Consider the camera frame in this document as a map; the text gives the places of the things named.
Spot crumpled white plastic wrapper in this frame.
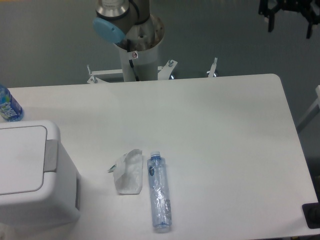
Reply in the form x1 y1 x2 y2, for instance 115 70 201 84
108 149 143 195

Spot white frame at right edge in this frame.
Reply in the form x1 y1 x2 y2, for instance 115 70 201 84
296 85 320 134

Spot white base frame with bolts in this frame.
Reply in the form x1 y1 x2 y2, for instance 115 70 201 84
86 57 218 84

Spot white push-lid trash can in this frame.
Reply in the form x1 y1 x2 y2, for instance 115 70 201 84
0 120 81 227

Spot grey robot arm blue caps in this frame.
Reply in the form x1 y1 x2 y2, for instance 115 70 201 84
92 0 320 52

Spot empty clear plastic bottle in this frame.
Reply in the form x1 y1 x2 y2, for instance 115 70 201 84
147 151 172 234

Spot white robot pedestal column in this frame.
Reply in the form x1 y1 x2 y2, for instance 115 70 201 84
114 40 163 82

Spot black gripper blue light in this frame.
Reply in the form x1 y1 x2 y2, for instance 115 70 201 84
258 0 320 39

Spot black cable on pedestal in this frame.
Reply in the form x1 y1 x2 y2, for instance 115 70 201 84
126 38 140 82

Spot blue labelled water bottle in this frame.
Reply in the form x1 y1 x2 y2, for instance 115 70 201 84
0 84 24 122

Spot black clamp at table corner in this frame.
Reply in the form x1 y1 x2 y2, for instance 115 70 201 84
302 202 320 229

